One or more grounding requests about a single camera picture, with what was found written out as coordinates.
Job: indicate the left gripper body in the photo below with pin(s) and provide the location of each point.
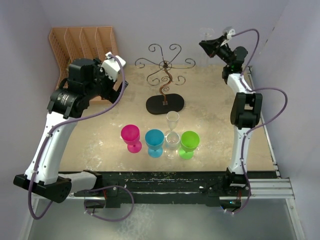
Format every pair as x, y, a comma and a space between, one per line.
106, 86

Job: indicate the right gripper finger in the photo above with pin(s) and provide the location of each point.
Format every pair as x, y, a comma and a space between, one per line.
211, 50
212, 44

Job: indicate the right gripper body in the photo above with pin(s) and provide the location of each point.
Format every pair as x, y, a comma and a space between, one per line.
223, 52

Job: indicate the green plastic wine glass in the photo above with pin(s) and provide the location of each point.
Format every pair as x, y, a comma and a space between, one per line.
189, 141

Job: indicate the clear tall flute glass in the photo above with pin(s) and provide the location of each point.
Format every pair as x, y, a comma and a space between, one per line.
172, 119

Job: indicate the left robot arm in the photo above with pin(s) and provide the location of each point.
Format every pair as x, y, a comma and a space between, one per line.
86, 79

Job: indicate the clear front wine glass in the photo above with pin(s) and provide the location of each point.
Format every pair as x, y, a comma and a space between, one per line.
172, 143

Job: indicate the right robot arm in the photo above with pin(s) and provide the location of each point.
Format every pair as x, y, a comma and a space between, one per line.
246, 109

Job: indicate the pink plastic wine glass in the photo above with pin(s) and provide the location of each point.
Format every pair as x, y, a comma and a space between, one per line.
131, 136

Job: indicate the clear short wine glass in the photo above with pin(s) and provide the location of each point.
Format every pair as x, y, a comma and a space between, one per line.
206, 33

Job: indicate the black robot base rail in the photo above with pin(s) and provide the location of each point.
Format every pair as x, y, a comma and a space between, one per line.
211, 188

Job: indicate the blue plastic wine glass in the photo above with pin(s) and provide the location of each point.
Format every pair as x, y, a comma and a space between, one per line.
154, 140

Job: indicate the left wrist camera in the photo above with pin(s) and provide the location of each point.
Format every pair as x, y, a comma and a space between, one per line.
111, 67

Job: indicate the peach plastic file organizer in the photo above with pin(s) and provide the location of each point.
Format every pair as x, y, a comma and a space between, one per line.
70, 43

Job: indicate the metal wine glass rack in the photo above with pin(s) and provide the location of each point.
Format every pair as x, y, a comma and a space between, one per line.
164, 102

